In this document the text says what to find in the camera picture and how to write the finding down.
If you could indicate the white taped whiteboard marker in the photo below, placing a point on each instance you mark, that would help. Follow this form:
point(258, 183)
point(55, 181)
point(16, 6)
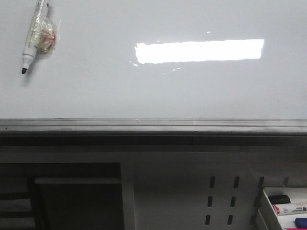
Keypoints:
point(41, 37)

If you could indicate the white pegboard panel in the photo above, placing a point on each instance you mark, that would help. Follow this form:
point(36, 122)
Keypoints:
point(165, 194)

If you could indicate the dark shelf unit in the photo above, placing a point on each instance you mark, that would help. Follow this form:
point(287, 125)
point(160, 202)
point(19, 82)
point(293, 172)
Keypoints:
point(61, 196)

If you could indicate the white marker tray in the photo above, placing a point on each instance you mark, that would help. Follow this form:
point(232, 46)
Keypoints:
point(267, 218)

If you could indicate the red capped marker in tray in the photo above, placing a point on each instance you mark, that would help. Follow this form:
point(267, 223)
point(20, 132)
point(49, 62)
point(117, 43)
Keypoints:
point(290, 209)

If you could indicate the blue capped marker in tray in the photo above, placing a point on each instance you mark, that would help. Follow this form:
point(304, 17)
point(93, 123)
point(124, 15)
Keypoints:
point(301, 223)

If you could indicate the white whiteboard with metal frame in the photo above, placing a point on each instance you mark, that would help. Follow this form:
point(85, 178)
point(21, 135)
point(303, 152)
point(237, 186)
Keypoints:
point(158, 66)

